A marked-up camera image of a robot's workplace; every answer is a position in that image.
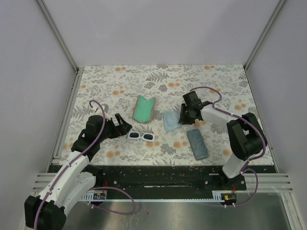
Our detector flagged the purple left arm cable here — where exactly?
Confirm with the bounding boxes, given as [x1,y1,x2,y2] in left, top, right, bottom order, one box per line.
[35,100,136,229]

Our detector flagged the aluminium rail profile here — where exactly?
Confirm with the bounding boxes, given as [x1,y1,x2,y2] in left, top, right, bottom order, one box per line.
[33,173,56,191]

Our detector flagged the right aluminium frame post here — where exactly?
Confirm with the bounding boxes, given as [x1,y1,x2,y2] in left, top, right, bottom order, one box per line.
[243,0,287,72]

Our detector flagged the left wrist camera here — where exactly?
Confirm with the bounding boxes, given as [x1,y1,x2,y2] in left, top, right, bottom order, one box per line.
[95,104,109,116]

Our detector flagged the beige glasses case green lining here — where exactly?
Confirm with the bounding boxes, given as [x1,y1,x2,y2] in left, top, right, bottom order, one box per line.
[132,95,156,124]

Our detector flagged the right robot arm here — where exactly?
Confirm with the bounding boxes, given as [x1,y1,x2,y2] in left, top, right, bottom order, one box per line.
[179,91,267,190]

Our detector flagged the floral patterned table mat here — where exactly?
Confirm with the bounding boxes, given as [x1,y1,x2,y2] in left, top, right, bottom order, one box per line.
[58,64,274,166]

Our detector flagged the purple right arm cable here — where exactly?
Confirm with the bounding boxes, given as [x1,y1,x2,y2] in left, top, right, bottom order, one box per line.
[189,86,267,207]

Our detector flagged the left aluminium frame post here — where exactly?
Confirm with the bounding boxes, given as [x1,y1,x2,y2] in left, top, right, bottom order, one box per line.
[35,0,80,72]

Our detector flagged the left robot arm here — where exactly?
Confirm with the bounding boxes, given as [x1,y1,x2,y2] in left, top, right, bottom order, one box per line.
[24,114,132,230]

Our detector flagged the white framed sunglasses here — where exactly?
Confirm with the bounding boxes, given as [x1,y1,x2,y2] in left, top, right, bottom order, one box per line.
[127,131,155,142]

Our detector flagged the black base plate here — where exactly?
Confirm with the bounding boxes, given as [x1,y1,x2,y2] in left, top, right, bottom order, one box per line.
[47,164,248,201]

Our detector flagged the aluminium frame post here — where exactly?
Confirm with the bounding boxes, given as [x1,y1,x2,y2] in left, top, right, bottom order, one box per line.
[35,0,80,72]
[243,0,287,72]

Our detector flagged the light blue cleaning cloth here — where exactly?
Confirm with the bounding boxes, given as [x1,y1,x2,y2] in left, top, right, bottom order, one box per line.
[163,109,181,133]

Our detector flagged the grey-blue glasses case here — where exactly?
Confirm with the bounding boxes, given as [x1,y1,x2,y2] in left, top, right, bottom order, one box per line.
[187,129,209,161]

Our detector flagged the white slotted cable duct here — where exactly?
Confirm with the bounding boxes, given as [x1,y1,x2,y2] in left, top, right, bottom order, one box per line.
[80,188,236,202]

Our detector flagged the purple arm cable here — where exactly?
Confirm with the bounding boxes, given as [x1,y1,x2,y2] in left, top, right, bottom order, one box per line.
[189,86,267,207]
[35,100,136,229]

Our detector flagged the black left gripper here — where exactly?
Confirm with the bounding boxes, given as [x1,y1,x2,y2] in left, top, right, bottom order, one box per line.
[97,113,132,142]

